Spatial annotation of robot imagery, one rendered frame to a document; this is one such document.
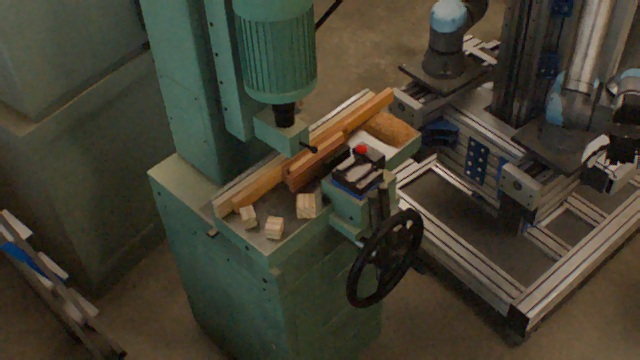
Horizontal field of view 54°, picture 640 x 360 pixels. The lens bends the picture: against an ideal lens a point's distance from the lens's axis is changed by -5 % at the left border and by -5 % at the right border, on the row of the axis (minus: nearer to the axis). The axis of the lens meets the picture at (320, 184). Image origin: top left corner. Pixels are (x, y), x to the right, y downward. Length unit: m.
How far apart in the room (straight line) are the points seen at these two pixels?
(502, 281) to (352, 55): 1.86
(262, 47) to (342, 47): 2.46
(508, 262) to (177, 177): 1.25
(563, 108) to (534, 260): 0.99
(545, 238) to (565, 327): 0.35
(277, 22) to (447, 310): 1.52
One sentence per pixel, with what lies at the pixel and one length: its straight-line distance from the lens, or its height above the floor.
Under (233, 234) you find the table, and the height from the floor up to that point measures 0.88.
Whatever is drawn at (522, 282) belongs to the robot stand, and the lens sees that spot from 2.44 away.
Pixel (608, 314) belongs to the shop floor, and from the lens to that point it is 2.72.
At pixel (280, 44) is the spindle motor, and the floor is 1.36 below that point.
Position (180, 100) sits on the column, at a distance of 1.79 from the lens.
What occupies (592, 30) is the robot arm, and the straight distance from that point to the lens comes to 1.68.
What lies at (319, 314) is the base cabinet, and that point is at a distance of 1.96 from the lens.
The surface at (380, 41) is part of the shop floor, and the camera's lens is 3.92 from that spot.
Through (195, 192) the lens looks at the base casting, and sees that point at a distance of 1.89.
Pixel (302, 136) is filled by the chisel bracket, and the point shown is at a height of 1.05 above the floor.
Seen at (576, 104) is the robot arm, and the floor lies 1.15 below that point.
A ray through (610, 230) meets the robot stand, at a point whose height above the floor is 0.23.
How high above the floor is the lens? 2.12
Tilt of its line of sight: 45 degrees down
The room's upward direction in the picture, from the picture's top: 3 degrees counter-clockwise
